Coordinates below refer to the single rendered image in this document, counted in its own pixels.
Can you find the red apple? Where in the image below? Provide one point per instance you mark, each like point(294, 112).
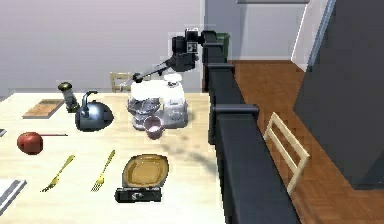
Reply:
point(30, 142)

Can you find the pale wooden chair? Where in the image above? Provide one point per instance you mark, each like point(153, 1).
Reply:
point(120, 81)
point(288, 151)

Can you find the brown oval plate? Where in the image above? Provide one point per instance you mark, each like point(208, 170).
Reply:
point(145, 170)

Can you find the white and silver coffee machine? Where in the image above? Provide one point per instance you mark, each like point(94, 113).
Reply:
point(159, 101)

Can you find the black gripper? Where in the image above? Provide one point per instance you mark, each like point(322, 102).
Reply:
point(181, 53)

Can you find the green bin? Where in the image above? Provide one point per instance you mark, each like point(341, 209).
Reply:
point(225, 41)

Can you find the black box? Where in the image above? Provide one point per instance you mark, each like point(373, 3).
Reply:
point(138, 195)

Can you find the pale wooden table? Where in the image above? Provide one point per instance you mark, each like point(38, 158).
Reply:
point(106, 160)

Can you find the dark grey cabinet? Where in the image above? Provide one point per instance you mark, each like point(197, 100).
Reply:
point(346, 100)

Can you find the thin dark pencil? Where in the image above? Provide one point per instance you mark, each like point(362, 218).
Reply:
point(54, 135)

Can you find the pink mug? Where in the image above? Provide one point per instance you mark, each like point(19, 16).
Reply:
point(153, 127)

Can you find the dark pepper grinder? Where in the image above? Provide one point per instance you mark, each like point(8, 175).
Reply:
point(68, 97)

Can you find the brown book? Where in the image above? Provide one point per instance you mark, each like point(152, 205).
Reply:
point(43, 108)

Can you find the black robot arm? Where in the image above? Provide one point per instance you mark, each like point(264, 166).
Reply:
point(246, 156)

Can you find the dark grey kettle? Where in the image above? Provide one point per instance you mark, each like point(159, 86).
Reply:
point(92, 115)

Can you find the gold fork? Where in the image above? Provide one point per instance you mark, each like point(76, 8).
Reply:
point(57, 174)
point(103, 171)

